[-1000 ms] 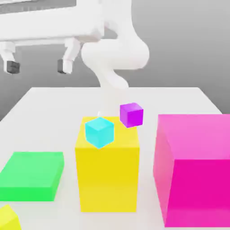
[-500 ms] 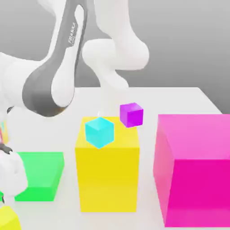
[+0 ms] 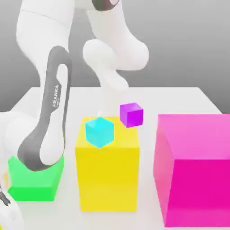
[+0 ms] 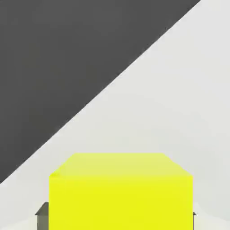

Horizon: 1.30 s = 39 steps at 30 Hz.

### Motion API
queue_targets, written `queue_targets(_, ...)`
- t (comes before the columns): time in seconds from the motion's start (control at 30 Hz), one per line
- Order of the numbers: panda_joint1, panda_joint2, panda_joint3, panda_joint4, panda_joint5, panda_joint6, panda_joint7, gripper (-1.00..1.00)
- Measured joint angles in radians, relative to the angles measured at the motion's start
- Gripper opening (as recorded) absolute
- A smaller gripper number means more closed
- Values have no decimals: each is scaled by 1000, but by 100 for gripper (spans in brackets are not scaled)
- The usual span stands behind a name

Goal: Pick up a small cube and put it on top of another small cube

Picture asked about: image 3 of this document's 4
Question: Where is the small purple cube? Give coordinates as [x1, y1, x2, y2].
[119, 102, 144, 128]

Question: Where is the large yellow box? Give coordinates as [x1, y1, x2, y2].
[75, 116, 140, 213]

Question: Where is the large green box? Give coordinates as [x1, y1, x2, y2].
[7, 155, 65, 202]

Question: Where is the small cyan cube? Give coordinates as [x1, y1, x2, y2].
[84, 116, 115, 149]

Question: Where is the large pink box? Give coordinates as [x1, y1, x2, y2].
[153, 114, 230, 228]

